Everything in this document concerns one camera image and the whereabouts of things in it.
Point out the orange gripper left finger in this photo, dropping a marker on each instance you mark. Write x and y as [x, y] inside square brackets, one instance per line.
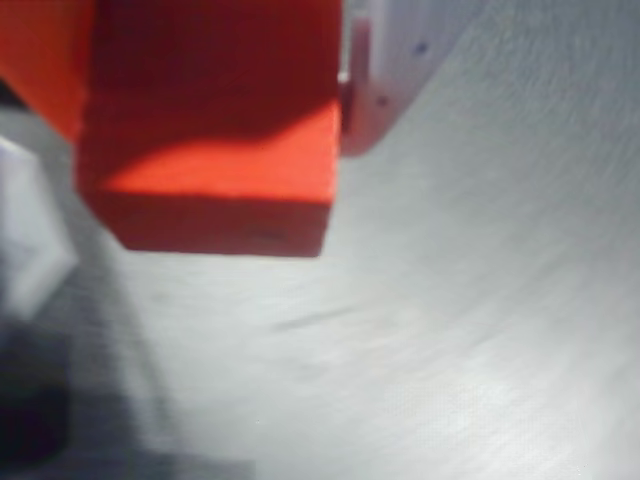
[40, 50]

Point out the red cube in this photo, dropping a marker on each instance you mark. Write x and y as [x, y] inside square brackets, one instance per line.
[225, 165]

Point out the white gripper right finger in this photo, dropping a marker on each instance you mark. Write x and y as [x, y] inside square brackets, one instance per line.
[400, 45]

